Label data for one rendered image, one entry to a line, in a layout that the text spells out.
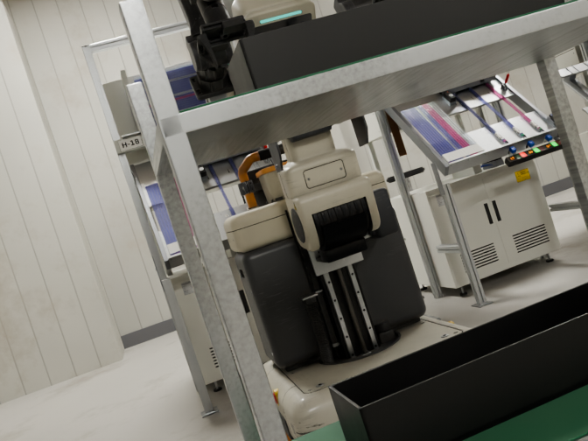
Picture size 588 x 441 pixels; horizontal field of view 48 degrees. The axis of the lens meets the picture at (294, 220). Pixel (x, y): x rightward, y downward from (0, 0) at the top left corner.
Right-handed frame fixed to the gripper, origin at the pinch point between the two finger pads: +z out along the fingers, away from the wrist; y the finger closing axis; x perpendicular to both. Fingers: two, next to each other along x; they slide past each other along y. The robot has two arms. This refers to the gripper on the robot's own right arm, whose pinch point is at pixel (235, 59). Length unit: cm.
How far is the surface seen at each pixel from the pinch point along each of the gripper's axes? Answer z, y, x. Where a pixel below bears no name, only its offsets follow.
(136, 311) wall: -141, -63, 461
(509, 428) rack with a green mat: 90, 14, -6
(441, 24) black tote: 30, 27, -31
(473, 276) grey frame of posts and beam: 12, 116, 188
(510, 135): -46, 162, 165
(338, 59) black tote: 31.3, 7.5, -30.7
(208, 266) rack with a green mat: 60, -23, -35
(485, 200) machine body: -29, 150, 201
